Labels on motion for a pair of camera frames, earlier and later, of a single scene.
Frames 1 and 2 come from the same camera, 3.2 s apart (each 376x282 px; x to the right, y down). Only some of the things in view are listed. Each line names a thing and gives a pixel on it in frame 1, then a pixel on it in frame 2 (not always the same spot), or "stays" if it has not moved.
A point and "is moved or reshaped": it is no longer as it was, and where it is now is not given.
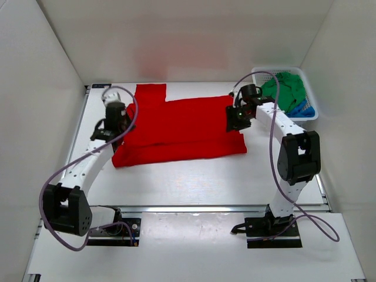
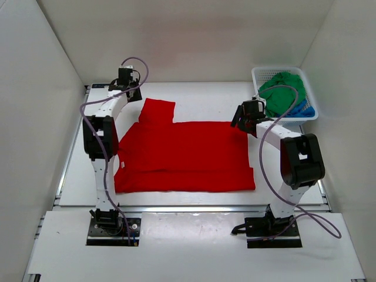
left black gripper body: (126, 121) → (137, 95)
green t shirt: (291, 90) stays
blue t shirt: (299, 111) stays
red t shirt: (160, 131) is moved or reshaped
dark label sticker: (101, 85) stays
